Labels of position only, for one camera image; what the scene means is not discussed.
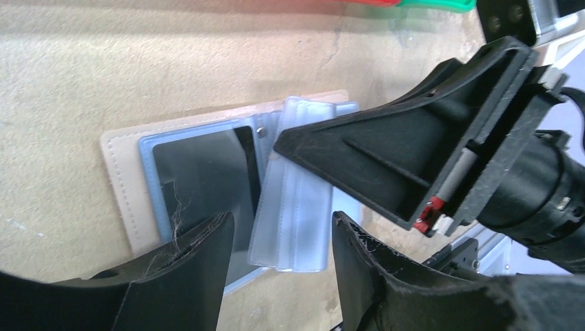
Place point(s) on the green plastic bin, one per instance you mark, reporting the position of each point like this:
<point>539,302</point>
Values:
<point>458,6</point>

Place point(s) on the red plastic bin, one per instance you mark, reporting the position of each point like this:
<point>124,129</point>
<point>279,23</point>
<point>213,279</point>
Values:
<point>377,3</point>

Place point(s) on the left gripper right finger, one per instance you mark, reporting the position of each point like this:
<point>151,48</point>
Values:
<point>382,289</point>

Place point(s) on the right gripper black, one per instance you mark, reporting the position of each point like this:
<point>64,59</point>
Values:
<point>473,127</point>

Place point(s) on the aluminium table frame rail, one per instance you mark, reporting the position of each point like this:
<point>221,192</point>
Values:
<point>489,253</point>

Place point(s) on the beige card holder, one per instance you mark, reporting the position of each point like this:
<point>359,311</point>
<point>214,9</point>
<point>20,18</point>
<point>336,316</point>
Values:
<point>291,230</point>

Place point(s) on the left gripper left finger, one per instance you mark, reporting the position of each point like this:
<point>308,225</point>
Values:
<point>178,286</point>

